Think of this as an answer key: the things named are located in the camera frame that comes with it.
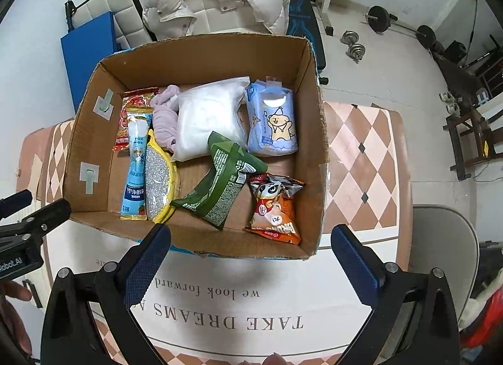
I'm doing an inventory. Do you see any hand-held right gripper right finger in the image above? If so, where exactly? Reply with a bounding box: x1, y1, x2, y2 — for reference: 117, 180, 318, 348
331, 224, 461, 365

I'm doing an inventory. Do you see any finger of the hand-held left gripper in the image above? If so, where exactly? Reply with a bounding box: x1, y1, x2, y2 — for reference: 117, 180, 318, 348
0, 189, 33, 214
0, 198, 72, 241

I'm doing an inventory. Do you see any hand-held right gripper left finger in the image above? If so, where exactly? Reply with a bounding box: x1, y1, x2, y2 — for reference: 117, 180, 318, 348
39, 224, 172, 365

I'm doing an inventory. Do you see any cardboard box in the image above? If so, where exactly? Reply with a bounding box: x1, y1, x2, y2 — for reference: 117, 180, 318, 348
63, 32, 330, 261

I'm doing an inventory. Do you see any yellow silver scrub sponge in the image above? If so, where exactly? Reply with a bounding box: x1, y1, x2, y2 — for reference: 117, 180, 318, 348
145, 129, 180, 225

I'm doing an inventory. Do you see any blue stick packet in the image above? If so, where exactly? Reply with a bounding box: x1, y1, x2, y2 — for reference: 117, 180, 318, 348
120, 108, 155, 221

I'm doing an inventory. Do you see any orange snack packet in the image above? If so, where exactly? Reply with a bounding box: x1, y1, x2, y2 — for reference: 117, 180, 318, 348
244, 172, 306, 246

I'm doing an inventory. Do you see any green snack packet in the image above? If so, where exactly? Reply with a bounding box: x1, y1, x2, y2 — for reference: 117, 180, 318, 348
170, 130, 268, 231

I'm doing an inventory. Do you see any red snack packet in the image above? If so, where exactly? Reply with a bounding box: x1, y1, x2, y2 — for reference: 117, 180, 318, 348
113, 88, 161, 153

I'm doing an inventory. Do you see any pale purple sock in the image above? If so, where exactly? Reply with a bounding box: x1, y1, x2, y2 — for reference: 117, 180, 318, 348
151, 84, 182, 153

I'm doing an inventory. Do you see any white soft bag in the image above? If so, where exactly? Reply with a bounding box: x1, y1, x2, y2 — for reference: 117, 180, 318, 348
171, 76, 251, 162

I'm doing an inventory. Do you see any blue tissue packet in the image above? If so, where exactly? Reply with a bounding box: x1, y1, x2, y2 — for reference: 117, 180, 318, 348
244, 77, 299, 158

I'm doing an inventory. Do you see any person's left hand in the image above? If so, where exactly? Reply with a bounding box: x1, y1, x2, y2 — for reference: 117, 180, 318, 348
0, 280, 34, 356

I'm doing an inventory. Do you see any grey chair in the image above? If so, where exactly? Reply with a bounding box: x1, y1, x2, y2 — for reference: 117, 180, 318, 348
411, 205, 481, 330

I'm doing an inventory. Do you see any white goose plush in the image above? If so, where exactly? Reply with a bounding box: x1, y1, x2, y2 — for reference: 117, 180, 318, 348
459, 292, 494, 330

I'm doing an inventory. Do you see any red plastic bag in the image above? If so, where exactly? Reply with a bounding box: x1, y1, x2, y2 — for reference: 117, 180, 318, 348
462, 271, 503, 356

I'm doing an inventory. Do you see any blue folded mat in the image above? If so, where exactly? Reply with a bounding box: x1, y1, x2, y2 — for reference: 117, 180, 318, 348
60, 11, 119, 116

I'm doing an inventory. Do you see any dark wooden chair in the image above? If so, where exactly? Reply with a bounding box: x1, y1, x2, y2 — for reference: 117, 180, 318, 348
443, 86, 503, 181

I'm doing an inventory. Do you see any white padded chair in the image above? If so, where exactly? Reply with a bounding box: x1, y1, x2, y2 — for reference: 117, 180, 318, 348
65, 0, 158, 55

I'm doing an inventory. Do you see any black speaker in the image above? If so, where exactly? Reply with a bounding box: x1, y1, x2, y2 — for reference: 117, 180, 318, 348
444, 41, 467, 63

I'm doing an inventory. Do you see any small barbell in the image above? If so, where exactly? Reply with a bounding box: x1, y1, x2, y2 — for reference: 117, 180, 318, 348
365, 5, 438, 50

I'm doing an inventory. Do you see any black weight bench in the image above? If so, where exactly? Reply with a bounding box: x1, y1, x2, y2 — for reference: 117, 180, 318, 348
285, 0, 330, 86

